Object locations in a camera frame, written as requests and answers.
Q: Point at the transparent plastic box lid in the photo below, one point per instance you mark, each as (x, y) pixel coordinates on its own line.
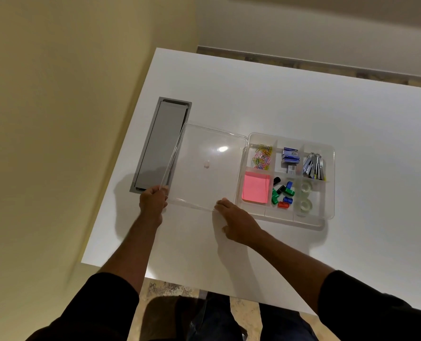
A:
(203, 181)

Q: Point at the transparent tape roll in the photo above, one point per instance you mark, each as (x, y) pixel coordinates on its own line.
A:
(305, 210)
(305, 191)

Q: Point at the pile of colourful paper clips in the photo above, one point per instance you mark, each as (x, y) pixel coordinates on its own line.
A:
(262, 157)

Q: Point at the person's leg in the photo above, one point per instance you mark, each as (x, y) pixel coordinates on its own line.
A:
(217, 323)
(288, 326)

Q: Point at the person's left hand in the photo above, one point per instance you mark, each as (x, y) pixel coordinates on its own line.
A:
(153, 204)

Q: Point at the bunch of silver metal clips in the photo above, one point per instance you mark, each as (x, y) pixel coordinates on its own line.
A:
(314, 166)

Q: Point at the person's right leg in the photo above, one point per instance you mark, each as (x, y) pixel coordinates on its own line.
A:
(288, 326)

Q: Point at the pink sticky note pad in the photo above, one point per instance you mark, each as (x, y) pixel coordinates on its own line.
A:
(256, 188)

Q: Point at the person's right forearm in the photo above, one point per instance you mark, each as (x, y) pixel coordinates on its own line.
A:
(292, 266)

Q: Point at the pile of coloured binder clips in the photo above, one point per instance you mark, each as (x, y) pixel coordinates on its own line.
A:
(283, 205)

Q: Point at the person's black right sleeve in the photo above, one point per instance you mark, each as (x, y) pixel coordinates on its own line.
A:
(374, 308)

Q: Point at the clear plastic organizer box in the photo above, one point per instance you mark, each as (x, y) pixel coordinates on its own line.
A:
(324, 202)

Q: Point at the person's right hand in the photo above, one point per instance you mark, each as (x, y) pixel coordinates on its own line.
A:
(240, 225)

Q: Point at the person's black sleeve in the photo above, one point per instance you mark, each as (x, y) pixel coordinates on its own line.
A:
(374, 308)
(89, 308)

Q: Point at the person's black left sleeve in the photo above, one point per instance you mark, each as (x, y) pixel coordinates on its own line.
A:
(89, 308)

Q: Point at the person's left leg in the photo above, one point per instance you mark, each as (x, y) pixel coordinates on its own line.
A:
(217, 323)

